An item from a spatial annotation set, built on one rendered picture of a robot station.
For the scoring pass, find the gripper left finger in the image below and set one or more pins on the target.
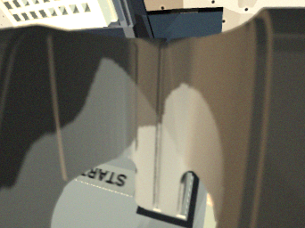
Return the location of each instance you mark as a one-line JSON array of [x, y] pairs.
[[71, 101]]

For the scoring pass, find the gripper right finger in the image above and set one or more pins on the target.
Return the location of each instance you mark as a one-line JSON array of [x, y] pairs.
[[233, 111]]

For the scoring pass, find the tan plate with square wells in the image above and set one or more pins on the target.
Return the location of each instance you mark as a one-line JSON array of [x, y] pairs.
[[68, 14]]

